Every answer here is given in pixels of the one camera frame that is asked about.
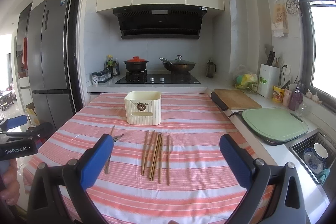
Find white knife block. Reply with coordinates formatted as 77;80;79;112
257;64;280;98

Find wok with glass lid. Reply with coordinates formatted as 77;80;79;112
159;55;195;74

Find spice jar rack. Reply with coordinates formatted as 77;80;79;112
91;70;113;85

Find sauce bottles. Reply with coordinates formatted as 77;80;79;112
105;55;120;77

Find cream utensil holder box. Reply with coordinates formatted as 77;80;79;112
124;91;162;126

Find bag of fruit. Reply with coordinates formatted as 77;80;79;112
232;65;258;92

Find black range hood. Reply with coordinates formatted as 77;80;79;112
113;4;207;39

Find wooden cutting board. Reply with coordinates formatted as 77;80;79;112
213;89;261;110

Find grey refrigerator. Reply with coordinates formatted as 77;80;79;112
24;0;75;131

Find black tray edge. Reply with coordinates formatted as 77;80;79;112
210;92;228;111

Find hanging wire rack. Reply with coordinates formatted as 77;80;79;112
285;0;299;14

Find blue white bowl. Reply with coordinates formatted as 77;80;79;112
303;143;329;174

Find pink striped tablecloth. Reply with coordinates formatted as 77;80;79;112
23;93;255;223

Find black gas stove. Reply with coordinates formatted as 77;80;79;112
116;71;201;85

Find purple soap dispenser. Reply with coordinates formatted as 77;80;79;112
288;83;305;111

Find yellow printed cup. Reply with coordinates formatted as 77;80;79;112
272;85;285;103

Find pink cup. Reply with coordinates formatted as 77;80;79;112
282;89;293;107

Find hanging wall calendar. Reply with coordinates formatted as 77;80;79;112
272;1;288;38

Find dark glass kettle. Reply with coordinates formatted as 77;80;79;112
206;60;217;78

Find green plastic cutting board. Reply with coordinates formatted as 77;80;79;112
241;108;309;145

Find metal spoon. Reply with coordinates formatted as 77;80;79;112
104;126;115;174

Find person's left hand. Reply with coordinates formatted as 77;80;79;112
1;159;20;206

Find black pot red lid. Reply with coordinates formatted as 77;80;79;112
124;56;148;72

